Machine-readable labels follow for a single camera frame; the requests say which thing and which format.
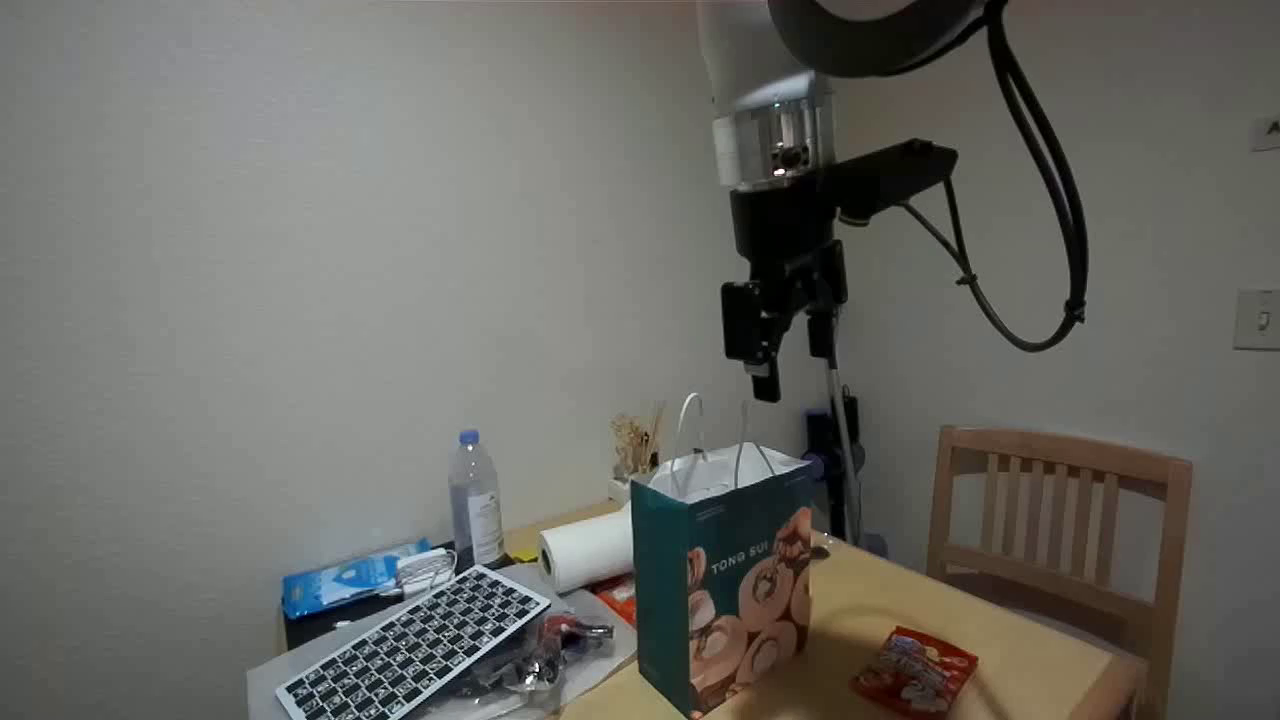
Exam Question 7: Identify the wooden slat back chair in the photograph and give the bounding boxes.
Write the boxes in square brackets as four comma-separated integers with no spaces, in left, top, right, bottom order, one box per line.
[924,424,1195,720]

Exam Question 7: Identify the white paper towel roll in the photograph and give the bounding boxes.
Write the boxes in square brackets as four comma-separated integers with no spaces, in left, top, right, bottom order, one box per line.
[536,506,638,598]

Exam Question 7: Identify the clear plastic water bottle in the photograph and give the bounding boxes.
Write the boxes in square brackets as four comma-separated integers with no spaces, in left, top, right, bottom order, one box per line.
[447,424,508,574]

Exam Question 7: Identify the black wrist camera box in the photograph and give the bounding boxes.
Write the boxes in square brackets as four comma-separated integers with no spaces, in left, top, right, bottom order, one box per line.
[832,137,965,229]

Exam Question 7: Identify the white wall light switch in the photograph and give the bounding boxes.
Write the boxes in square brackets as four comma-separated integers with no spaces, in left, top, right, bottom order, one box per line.
[1232,283,1280,355]

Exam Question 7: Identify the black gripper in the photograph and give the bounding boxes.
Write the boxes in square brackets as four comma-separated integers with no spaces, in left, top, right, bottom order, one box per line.
[721,177,851,407]

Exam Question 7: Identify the dried reed sticks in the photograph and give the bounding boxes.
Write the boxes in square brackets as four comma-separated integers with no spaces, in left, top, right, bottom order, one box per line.
[608,403,672,483]

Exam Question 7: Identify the clear plastic packet clutter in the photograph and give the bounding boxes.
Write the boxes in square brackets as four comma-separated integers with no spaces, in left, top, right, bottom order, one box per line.
[457,605,638,712]

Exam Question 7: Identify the red snack sachet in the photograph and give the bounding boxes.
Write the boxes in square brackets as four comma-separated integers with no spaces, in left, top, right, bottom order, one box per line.
[851,626,982,720]

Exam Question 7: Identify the black stand with metal pole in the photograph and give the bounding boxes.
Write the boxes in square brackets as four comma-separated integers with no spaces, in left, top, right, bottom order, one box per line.
[799,364,869,545]

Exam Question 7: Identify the small orange packet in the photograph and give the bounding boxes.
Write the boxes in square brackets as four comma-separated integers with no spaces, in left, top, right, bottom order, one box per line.
[590,574,638,629]

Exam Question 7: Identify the teal donut print paper bag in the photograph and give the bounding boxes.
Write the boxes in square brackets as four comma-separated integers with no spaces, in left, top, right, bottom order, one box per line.
[628,389,832,720]

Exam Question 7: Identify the blue tissue box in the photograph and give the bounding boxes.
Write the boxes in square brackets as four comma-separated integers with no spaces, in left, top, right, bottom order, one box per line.
[277,538,459,651]

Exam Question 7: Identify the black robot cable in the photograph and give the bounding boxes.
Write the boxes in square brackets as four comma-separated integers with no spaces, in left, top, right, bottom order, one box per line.
[905,0,1095,355]

